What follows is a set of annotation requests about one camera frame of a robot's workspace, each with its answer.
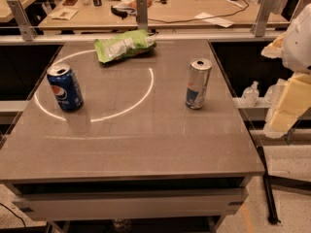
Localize white paper sheet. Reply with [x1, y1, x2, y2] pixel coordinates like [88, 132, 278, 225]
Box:
[195, 13, 233, 28]

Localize clear sanitizer bottle left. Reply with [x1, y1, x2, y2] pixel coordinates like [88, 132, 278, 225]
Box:
[240, 81, 259, 107]

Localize black table leg bar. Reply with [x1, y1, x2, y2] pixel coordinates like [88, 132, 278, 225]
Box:
[257, 146, 281, 225]

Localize middle metal bracket post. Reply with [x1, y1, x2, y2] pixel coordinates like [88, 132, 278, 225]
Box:
[136, 0, 148, 30]

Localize green rice chip bag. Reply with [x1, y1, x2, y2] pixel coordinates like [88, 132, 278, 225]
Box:
[94, 30, 156, 63]

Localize silver Red Bull can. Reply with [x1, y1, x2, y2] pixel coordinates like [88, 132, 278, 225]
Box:
[186, 58, 212, 110]

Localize wooden background desk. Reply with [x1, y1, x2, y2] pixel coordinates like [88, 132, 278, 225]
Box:
[37, 0, 291, 31]

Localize white note card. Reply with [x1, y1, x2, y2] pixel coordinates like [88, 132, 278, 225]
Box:
[50, 8, 78, 20]

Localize left metal bracket post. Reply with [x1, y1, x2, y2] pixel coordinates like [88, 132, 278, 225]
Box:
[7, 0, 37, 41]

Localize clear sanitizer bottle right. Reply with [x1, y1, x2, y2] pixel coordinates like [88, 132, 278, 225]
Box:
[264, 79, 286, 105]

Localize metal bracket post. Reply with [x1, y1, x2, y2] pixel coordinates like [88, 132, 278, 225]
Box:
[136, 0, 148, 30]
[251, 0, 275, 37]
[7, 0, 37, 41]

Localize black cable on desk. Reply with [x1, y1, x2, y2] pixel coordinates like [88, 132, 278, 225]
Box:
[148, 0, 251, 25]

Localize blue Pepsi can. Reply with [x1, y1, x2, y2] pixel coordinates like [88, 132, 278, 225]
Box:
[47, 63, 84, 112]

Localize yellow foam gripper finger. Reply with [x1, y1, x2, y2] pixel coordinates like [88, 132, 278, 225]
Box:
[261, 33, 286, 58]
[263, 73, 311, 138]

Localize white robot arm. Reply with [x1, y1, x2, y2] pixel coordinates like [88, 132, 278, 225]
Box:
[261, 4, 311, 139]

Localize clear sanitizer bottle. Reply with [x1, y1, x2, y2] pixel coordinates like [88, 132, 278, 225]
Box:
[264, 79, 286, 105]
[240, 81, 259, 107]

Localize right metal bracket post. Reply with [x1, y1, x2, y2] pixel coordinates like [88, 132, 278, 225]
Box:
[251, 0, 275, 37]

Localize black sunglasses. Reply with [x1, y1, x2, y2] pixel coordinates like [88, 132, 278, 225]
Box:
[111, 6, 127, 19]

